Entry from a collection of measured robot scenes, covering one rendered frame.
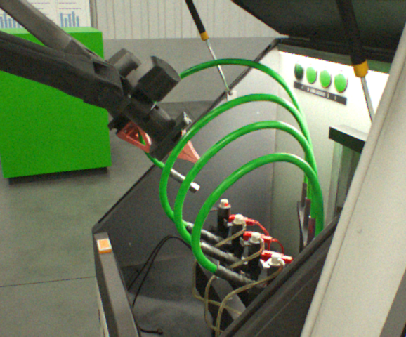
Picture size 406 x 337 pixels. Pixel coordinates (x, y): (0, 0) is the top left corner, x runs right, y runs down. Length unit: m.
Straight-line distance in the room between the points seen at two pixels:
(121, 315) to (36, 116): 3.36
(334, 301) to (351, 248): 0.08
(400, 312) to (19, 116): 3.87
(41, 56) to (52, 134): 3.45
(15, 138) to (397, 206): 3.88
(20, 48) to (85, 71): 0.11
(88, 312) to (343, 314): 2.05
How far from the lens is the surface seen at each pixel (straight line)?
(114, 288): 1.07
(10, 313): 2.72
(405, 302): 0.59
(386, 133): 0.63
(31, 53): 0.82
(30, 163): 4.34
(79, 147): 4.31
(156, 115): 0.89
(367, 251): 0.63
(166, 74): 0.86
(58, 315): 2.63
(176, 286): 1.27
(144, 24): 7.40
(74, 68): 0.83
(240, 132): 0.77
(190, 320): 1.16
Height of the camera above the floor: 1.55
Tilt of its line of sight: 20 degrees down
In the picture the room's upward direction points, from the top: straight up
